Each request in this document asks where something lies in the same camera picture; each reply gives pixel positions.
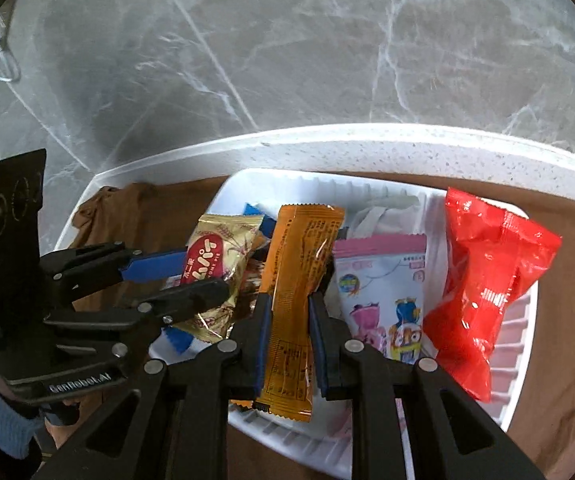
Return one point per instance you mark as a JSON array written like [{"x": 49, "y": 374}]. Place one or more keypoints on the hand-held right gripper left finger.
[{"x": 264, "y": 350}]

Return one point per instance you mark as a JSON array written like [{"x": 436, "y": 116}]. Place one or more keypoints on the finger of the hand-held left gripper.
[
  {"x": 192, "y": 297},
  {"x": 152, "y": 265}
]

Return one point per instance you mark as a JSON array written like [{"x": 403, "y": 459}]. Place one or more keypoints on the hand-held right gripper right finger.
[{"x": 317, "y": 350}]

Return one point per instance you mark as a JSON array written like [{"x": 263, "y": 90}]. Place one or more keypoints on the gold snack packet red label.
[{"x": 212, "y": 260}]

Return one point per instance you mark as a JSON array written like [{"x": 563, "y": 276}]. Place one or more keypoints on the pink cartoon snack packet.
[{"x": 382, "y": 285}]

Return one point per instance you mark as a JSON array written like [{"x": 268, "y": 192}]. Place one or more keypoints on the blue cartoon snack packet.
[{"x": 267, "y": 225}]

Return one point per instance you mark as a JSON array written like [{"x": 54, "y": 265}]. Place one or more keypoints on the white snack packet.
[{"x": 387, "y": 220}]

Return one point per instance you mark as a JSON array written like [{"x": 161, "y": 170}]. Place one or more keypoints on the red snack bag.
[{"x": 482, "y": 280}]

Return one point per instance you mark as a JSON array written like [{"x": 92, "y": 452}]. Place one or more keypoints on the white plastic tray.
[{"x": 510, "y": 340}]

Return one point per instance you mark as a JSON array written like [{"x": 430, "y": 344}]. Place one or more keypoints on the person's left forearm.
[{"x": 2, "y": 415}]

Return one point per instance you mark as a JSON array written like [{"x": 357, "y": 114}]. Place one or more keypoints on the person's left hand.
[{"x": 60, "y": 425}]

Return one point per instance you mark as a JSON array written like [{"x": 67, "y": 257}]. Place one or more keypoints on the brown cloth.
[{"x": 567, "y": 360}]

